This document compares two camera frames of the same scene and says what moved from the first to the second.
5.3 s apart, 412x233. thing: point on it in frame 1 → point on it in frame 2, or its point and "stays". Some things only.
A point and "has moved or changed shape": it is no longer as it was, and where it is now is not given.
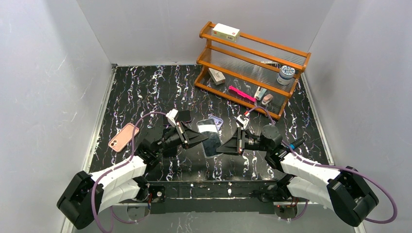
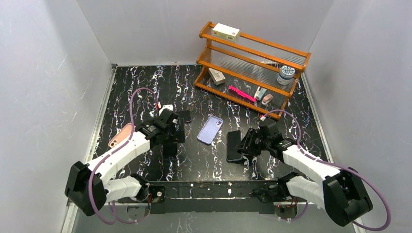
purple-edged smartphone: x=184 y=116 stays
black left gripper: x=182 y=135 → x=173 y=134
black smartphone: x=208 y=127 has moved or changed shape
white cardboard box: x=226 y=32 stays
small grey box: x=216 y=76 stays
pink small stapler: x=267 y=99 stays
